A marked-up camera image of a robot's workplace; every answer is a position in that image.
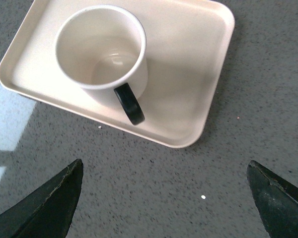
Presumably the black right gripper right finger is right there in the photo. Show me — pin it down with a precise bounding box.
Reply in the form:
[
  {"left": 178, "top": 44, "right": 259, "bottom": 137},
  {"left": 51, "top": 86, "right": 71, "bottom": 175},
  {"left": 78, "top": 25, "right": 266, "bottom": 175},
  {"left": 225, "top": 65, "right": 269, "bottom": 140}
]
[{"left": 246, "top": 160, "right": 298, "bottom": 238}]

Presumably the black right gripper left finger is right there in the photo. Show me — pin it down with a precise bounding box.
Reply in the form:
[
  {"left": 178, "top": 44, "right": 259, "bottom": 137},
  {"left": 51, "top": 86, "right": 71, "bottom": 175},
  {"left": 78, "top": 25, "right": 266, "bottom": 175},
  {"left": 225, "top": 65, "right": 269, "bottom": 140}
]
[{"left": 0, "top": 159, "right": 83, "bottom": 238}]

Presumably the white smiley mug black handle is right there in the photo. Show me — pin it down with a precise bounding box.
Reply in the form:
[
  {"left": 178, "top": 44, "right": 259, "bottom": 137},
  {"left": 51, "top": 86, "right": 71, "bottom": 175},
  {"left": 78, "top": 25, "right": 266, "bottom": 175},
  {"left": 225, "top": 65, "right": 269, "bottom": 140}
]
[{"left": 55, "top": 4, "right": 149, "bottom": 125}]

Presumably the beige rectangular tray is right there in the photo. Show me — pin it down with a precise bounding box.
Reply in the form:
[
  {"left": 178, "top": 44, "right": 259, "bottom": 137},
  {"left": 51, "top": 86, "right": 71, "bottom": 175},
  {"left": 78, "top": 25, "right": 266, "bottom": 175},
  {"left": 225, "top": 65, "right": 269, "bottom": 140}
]
[{"left": 0, "top": 0, "right": 235, "bottom": 148}]

